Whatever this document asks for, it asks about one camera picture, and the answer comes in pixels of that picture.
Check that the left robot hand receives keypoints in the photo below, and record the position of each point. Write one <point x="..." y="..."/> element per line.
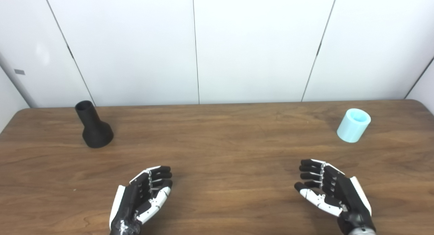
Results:
<point x="127" y="201"/>

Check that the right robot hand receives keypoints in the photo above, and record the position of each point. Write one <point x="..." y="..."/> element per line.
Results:
<point x="346" y="194"/>

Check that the light blue cylinder cup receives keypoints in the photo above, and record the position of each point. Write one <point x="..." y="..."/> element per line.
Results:
<point x="352" y="128"/>

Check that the black nozzle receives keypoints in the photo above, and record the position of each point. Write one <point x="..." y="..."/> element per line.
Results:
<point x="95" y="131"/>

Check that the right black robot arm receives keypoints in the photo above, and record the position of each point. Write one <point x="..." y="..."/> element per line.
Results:
<point x="361" y="232"/>

